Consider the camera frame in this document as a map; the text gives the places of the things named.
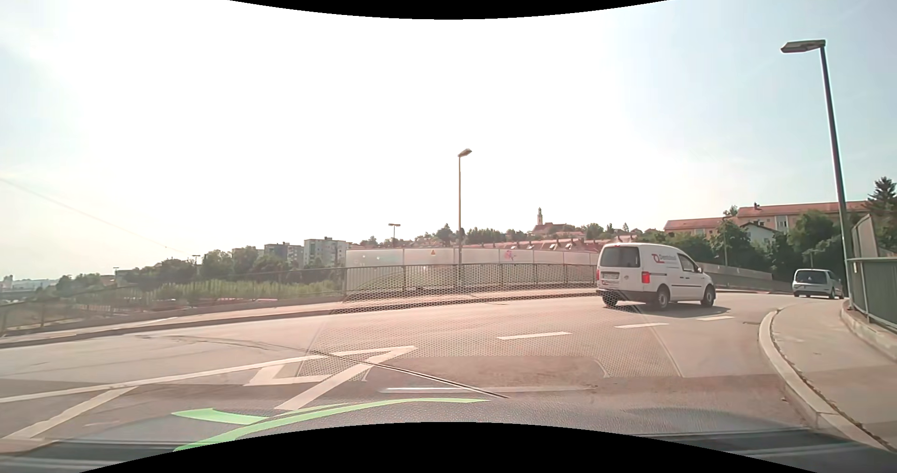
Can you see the grey metal bridge railing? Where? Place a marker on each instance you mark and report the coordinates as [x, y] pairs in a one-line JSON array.
[[280, 284]]

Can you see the distant church tower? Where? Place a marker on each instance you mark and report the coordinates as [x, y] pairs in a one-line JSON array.
[[539, 217]]

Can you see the grey asphalt road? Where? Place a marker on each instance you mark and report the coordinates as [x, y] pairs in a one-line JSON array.
[[490, 319]]

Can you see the small distant lamp post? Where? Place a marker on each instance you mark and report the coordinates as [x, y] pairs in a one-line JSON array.
[[394, 233]]

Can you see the long red-roofed building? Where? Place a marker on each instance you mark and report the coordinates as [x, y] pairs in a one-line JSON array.
[[771, 217]]

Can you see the pale panelled noise barrier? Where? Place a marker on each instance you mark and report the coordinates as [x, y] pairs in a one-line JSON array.
[[483, 256]]

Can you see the group of green trees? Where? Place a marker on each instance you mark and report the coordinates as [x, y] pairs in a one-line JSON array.
[[806, 245]]

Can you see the row of green trees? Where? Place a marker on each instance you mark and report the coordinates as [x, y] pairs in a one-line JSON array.
[[210, 270]]

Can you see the white van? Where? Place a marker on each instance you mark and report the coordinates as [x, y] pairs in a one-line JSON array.
[[652, 274]]

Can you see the grey paved pavement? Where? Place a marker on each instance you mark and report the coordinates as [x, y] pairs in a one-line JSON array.
[[834, 361], [280, 312]]

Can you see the row of grey apartment blocks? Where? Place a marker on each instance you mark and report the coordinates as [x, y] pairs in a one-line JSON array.
[[308, 251]]

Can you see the car's own bonnet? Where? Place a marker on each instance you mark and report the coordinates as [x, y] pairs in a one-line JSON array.
[[434, 424]]

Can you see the road markings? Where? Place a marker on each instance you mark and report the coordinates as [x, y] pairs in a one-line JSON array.
[[329, 383]]

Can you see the tall grey lamp post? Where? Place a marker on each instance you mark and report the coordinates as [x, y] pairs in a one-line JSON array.
[[460, 213], [834, 164]]

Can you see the row of red-roofed houses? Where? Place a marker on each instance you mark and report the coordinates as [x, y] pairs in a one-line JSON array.
[[532, 243]]

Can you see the green metal railing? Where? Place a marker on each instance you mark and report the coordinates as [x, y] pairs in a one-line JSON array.
[[872, 287]]

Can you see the grey guard rail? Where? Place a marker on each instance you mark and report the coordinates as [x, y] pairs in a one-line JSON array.
[[743, 275]]

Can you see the silver car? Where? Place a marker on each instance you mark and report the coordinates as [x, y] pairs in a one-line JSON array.
[[815, 283]]

